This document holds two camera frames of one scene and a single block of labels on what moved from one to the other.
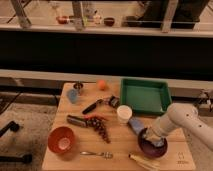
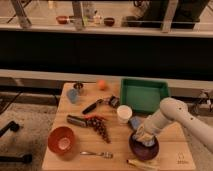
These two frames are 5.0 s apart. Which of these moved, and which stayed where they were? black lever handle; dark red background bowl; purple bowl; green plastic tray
Moved: purple bowl
Stayed: green plastic tray; dark red background bowl; black lever handle
